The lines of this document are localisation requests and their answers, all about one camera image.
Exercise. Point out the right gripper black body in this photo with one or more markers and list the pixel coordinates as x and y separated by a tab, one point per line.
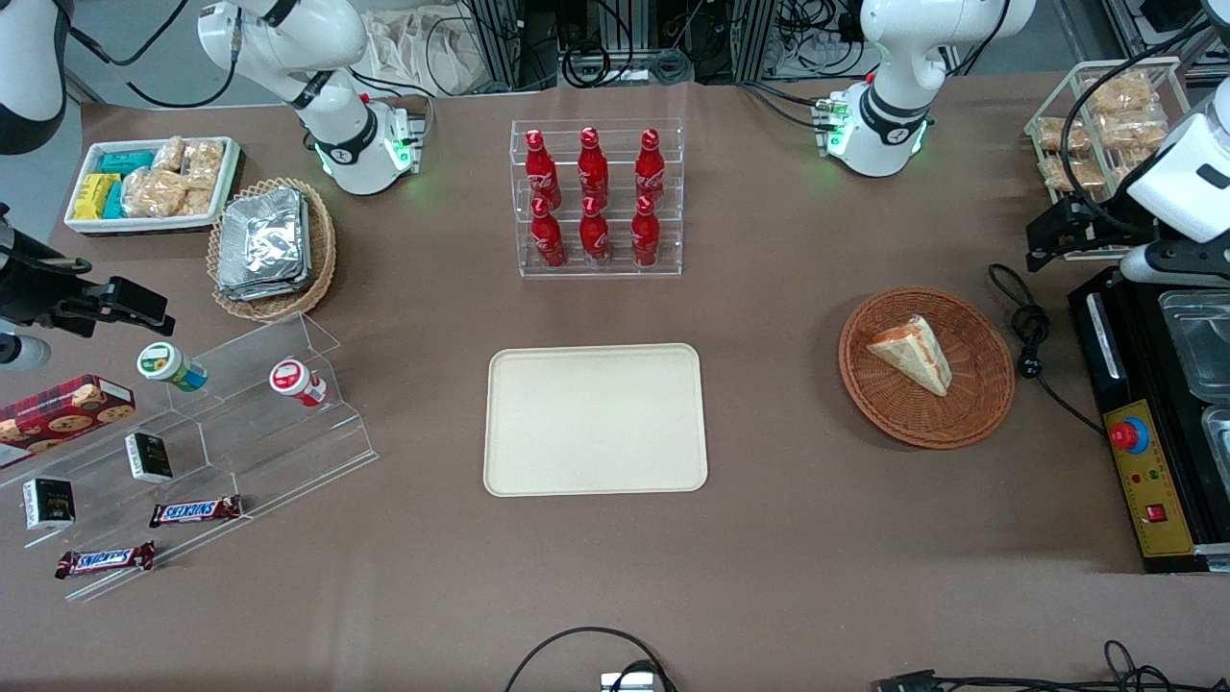
29	285

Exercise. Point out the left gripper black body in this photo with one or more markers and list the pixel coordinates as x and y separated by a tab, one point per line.
1098	224

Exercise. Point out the triangular sandwich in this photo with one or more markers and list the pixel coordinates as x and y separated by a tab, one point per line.
913	354

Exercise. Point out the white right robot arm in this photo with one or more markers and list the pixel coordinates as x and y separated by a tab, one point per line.
288	38

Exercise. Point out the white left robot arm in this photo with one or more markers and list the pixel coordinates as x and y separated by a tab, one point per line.
903	58

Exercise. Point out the white rectangular snack tray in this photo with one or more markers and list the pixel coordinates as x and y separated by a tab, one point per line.
135	227

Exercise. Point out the brown round wicker basket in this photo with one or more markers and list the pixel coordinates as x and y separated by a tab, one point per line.
980	404

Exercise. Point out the light tan wicker basket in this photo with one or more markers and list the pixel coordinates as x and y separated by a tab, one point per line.
324	250

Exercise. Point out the beige rectangular tray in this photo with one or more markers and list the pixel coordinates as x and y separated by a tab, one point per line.
596	420

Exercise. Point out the green lid yogurt cup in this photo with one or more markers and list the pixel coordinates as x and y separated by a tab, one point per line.
159	362

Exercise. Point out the bagged brown snack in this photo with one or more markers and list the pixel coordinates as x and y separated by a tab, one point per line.
1134	130
1062	135
1119	93
1134	159
1071	173

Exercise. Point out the red tartan cookie box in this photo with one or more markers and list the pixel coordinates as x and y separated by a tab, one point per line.
58	413

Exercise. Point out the teal snack packet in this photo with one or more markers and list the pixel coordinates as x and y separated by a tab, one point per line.
115	202
125	161

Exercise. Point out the yellow snack packet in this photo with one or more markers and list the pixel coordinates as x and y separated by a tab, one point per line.
94	195

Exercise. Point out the clear rice cracker bag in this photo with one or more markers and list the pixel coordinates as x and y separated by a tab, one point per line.
154	192
199	202
169	154
205	163

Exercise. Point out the silver foil pack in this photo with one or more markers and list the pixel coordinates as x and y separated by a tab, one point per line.
264	235
259	293

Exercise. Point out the steel pan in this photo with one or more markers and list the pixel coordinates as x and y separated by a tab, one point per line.
1201	346
1218	437

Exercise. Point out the small black carton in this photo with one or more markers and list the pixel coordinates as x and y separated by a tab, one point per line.
149	458
48	505

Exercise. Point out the clear acrylic stepped display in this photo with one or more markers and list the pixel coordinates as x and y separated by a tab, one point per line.
240	432

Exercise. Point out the red lid yogurt cup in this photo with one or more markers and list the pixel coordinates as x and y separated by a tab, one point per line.
286	377

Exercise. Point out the red emergency stop button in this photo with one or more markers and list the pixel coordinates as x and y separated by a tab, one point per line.
1126	435

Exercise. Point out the Snickers chocolate bar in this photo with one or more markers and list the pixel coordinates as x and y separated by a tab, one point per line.
195	511
104	560

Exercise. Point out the black machine with yellow panel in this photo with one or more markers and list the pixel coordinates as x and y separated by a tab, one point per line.
1163	481

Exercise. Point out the cream cloth bag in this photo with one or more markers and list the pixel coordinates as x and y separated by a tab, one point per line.
423	48

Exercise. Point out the clear acrylic bottle rack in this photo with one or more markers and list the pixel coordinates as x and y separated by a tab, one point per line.
673	130

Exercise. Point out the red cola bottle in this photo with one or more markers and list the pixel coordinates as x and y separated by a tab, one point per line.
549	242
540	173
646	238
651	173
595	238
593	171

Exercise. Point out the small grey connector device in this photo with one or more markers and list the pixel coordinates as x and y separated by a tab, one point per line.
629	683

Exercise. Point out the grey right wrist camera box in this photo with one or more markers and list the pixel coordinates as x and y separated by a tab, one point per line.
19	351

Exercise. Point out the aluminium profile frame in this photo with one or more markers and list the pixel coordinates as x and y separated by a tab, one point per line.
500	38
1129	24

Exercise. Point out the red rocker switch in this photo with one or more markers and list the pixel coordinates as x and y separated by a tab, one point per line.
1156	512

